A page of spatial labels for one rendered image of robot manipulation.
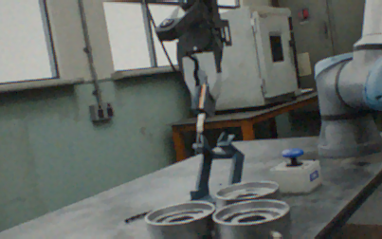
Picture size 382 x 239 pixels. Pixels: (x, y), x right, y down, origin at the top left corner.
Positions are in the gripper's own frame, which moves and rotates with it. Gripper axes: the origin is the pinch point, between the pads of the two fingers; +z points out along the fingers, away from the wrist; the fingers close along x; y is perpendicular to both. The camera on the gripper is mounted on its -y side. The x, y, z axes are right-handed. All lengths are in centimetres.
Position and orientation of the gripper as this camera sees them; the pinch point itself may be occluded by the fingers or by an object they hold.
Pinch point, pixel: (205, 95)
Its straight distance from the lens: 89.2
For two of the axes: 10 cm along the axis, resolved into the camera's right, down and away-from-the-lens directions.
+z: 1.6, 9.8, 0.8
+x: -8.2, 0.9, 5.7
